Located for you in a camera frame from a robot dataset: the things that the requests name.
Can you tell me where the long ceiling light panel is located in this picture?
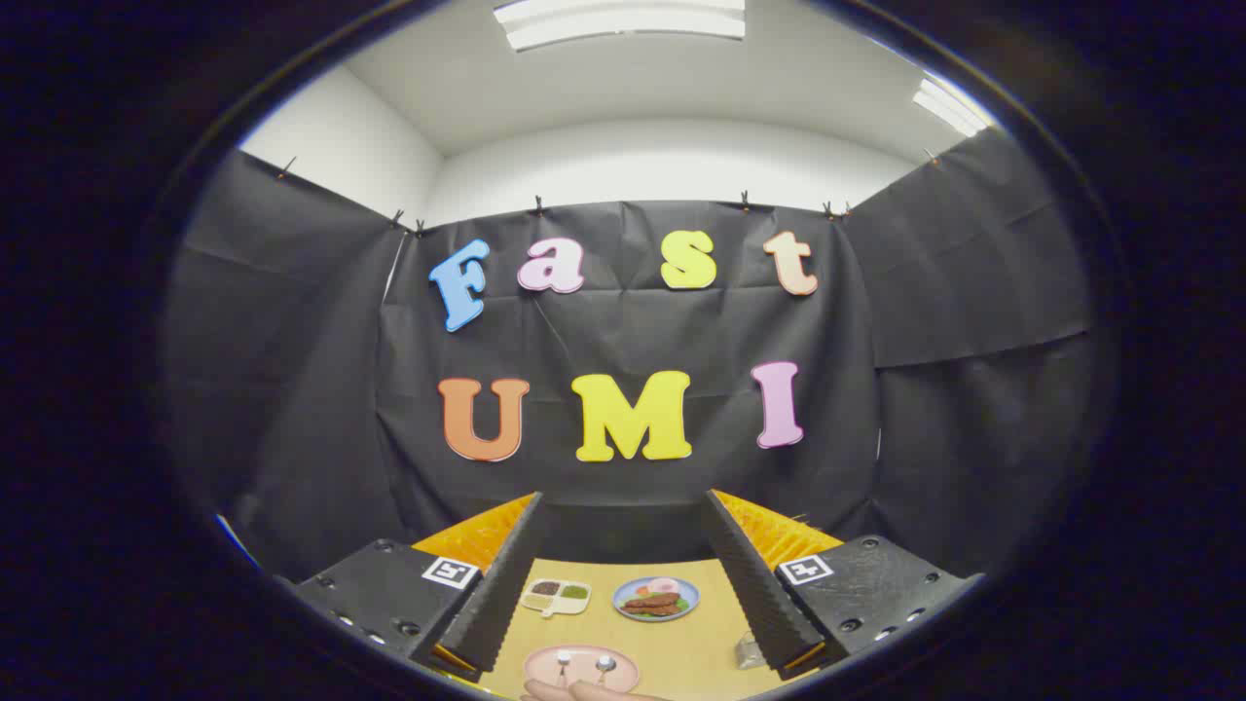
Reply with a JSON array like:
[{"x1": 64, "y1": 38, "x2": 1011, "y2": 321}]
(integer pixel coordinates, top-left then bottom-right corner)
[{"x1": 492, "y1": 0, "x2": 748, "y2": 53}]

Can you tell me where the pink round plate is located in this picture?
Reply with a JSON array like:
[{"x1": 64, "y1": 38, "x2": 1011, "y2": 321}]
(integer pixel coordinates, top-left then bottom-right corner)
[{"x1": 523, "y1": 644, "x2": 641, "y2": 694}]

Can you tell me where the row of black cloth clips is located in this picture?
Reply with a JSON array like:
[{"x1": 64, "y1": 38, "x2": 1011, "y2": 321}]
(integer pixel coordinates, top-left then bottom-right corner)
[{"x1": 275, "y1": 148, "x2": 940, "y2": 238}]

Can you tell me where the small ceiling light panel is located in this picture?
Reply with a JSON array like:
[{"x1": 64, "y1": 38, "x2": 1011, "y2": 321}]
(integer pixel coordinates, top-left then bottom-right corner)
[{"x1": 912, "y1": 76, "x2": 994, "y2": 137}]

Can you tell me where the white divided condiment tray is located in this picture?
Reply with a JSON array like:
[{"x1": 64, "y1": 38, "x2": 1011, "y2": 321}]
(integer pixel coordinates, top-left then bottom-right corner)
[{"x1": 520, "y1": 579, "x2": 592, "y2": 618}]

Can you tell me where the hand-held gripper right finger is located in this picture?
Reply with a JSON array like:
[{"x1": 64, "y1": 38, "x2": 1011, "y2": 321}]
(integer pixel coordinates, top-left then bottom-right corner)
[{"x1": 703, "y1": 490, "x2": 979, "y2": 681}]

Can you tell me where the blue oval plate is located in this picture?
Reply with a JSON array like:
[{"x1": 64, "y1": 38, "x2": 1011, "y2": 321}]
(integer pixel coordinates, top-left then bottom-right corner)
[{"x1": 612, "y1": 576, "x2": 700, "y2": 622}]

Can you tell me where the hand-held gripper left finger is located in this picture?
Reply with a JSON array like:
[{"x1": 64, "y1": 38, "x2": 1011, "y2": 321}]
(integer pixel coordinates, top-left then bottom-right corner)
[{"x1": 292, "y1": 492, "x2": 546, "y2": 683}]

